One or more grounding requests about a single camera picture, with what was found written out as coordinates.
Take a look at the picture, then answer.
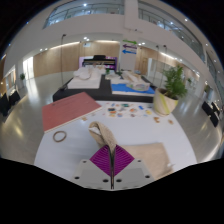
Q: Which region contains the black piano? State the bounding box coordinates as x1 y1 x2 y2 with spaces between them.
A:
81 54 118 69

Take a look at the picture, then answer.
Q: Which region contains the white architectural model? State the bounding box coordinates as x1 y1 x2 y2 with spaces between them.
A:
67 65 103 90

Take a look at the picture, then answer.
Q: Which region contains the small distant potted plant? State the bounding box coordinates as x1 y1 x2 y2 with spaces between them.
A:
18 72 27 88

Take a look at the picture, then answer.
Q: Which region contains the large pink flat board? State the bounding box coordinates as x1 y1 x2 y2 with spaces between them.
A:
41 91 103 134

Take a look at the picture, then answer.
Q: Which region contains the white pillar with arrow signs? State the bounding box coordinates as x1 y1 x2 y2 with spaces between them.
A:
119 38 138 72

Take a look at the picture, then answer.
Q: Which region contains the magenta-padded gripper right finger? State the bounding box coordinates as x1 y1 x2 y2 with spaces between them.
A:
112 144 155 190

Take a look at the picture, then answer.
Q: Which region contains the sheet of colourful stickers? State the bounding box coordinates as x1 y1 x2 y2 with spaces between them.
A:
104 101 154 119

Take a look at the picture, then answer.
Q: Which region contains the potted plant in striped pot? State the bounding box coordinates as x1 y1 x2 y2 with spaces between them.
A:
152 64 188 117

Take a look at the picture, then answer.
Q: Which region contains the group of black chairs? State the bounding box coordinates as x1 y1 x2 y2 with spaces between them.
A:
200 100 223 128
0 90 22 117

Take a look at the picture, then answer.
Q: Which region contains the beige knitted towel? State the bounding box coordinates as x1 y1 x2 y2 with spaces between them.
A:
88 120 174 179

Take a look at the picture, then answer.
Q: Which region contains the black floor lamp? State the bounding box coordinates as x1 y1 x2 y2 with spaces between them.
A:
59 33 69 91

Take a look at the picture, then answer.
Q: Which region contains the black low display platform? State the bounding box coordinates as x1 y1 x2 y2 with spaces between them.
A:
52 74 156 104

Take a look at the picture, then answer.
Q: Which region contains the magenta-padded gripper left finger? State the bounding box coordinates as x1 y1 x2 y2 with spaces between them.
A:
73 144 113 190

